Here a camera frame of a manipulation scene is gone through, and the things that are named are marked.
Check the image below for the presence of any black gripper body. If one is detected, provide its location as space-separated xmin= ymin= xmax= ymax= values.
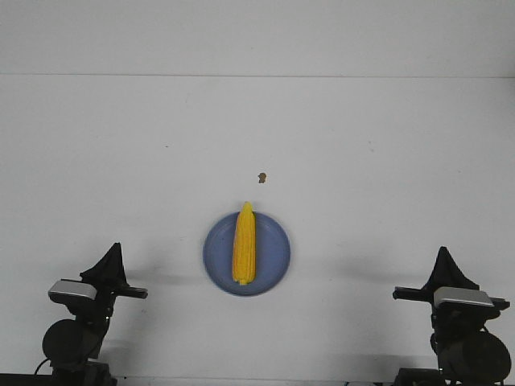
xmin=81 ymin=278 xmax=148 ymax=318
xmin=393 ymin=281 xmax=511 ymax=318

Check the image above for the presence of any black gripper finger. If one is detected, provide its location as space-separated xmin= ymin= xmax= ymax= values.
xmin=444 ymin=248 xmax=480 ymax=290
xmin=80 ymin=242 xmax=121 ymax=282
xmin=117 ymin=242 xmax=128 ymax=286
xmin=422 ymin=246 xmax=447 ymax=292

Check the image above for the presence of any yellow corn cob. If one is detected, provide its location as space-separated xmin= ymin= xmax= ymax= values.
xmin=232 ymin=202 xmax=257 ymax=285

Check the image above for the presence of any blue round plate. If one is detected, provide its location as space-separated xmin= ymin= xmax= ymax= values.
xmin=203 ymin=212 xmax=290 ymax=297

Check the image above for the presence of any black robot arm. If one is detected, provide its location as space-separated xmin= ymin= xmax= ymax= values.
xmin=393 ymin=246 xmax=512 ymax=385
xmin=42 ymin=242 xmax=148 ymax=385

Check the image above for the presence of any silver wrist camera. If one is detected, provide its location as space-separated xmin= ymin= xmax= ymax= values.
xmin=433 ymin=286 xmax=494 ymax=308

